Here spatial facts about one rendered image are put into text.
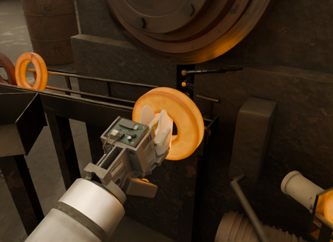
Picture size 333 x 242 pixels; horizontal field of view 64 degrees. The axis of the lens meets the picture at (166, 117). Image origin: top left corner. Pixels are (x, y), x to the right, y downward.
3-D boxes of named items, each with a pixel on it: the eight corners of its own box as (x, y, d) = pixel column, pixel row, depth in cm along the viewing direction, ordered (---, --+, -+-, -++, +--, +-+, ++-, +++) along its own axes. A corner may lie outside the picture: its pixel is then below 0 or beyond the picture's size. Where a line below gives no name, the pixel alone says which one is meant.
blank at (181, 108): (136, 82, 57) (126, 88, 54) (204, 90, 50) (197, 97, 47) (144, 145, 64) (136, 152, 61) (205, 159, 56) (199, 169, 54)
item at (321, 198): (330, 221, 60) (341, 182, 56) (332, 223, 60) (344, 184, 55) (306, 234, 57) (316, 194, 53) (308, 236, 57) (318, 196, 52)
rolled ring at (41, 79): (11, 58, 119) (18, 58, 122) (19, 99, 120) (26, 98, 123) (36, 46, 110) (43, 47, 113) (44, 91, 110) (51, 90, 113)
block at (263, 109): (237, 160, 86) (249, 92, 74) (262, 169, 83) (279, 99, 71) (226, 181, 78) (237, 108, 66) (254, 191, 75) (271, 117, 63)
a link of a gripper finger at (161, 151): (177, 132, 50) (153, 169, 45) (178, 137, 51) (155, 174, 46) (155, 125, 52) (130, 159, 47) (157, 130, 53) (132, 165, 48)
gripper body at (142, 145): (157, 124, 43) (113, 185, 36) (165, 156, 49) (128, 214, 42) (119, 112, 46) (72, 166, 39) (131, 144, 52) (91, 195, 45)
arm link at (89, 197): (115, 246, 40) (69, 219, 44) (134, 217, 43) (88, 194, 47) (96, 220, 34) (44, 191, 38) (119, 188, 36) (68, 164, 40)
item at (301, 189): (297, 187, 66) (301, 167, 63) (331, 211, 58) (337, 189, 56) (278, 195, 64) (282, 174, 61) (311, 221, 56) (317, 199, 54)
